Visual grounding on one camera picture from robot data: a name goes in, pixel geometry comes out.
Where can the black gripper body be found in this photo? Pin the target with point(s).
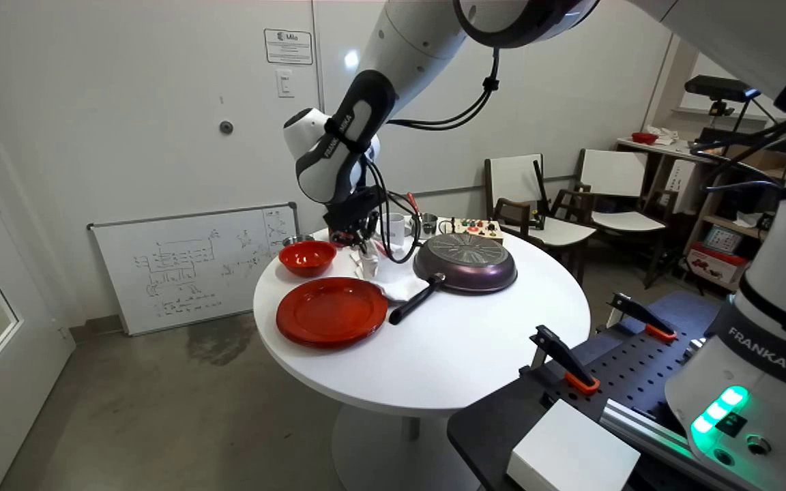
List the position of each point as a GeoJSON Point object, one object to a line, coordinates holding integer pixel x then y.
{"type": "Point", "coordinates": [352, 216]}

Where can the white towel with red stripes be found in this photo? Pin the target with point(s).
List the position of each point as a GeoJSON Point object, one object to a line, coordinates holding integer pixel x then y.
{"type": "Point", "coordinates": [366, 267]}

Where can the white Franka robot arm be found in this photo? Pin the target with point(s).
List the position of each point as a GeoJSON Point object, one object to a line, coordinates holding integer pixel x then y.
{"type": "Point", "coordinates": [410, 37]}

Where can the white mug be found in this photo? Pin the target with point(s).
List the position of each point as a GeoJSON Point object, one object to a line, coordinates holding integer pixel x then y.
{"type": "Point", "coordinates": [400, 239]}

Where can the red bowl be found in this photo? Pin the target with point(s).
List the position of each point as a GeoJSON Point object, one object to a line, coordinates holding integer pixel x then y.
{"type": "Point", "coordinates": [307, 261]}

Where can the red plate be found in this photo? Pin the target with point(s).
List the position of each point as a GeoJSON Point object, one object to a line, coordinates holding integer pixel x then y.
{"type": "Point", "coordinates": [331, 314]}

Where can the purple frying pan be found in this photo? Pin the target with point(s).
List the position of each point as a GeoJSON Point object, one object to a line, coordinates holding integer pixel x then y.
{"type": "Point", "coordinates": [464, 264]}

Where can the wooden toy board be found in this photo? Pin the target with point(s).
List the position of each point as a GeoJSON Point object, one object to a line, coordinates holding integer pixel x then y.
{"type": "Point", "coordinates": [477, 228]}

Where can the white chair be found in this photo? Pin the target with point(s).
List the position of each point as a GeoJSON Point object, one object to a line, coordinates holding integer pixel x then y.
{"type": "Point", "coordinates": [561, 232]}
{"type": "Point", "coordinates": [613, 174]}

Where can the black workbench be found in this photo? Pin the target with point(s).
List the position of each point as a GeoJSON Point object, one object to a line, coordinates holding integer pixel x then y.
{"type": "Point", "coordinates": [628, 365]}

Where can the wooden shelf desk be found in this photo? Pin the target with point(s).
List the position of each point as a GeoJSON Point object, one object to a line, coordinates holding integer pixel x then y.
{"type": "Point", "coordinates": [676, 152]}

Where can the red and white box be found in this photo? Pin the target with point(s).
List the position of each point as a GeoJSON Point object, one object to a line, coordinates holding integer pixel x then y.
{"type": "Point", "coordinates": [713, 267]}

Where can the white door with window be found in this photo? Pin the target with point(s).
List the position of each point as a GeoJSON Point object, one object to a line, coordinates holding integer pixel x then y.
{"type": "Point", "coordinates": [2, 411]}

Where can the small wall label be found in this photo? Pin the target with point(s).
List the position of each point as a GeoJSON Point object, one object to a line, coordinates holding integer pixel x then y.
{"type": "Point", "coordinates": [284, 85]}

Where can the round wall door stopper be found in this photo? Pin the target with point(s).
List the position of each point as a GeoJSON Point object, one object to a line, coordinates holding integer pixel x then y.
{"type": "Point", "coordinates": [224, 130]}

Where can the whiteboard leaning on wall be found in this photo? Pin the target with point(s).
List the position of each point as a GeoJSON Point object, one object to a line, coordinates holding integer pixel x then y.
{"type": "Point", "coordinates": [191, 269]}

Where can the paper wall sign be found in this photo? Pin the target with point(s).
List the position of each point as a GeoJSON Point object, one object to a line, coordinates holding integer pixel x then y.
{"type": "Point", "coordinates": [288, 48]}

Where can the aluminium rail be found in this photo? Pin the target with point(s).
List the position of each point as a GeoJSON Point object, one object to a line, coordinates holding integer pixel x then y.
{"type": "Point", "coordinates": [643, 427]}

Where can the black camera on stand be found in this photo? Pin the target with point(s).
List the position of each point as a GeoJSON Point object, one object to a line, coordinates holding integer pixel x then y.
{"type": "Point", "coordinates": [721, 88]}

